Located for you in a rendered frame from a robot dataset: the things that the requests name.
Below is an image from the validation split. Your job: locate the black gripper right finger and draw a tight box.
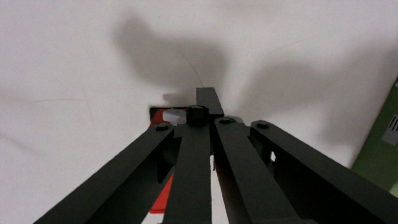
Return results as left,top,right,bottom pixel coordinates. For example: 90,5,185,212
205,87,398,224

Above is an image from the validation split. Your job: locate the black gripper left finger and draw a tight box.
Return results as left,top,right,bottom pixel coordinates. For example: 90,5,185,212
32,87,212,224

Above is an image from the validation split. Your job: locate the red pencil sharpener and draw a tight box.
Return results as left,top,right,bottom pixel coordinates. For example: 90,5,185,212
148,107,187,214

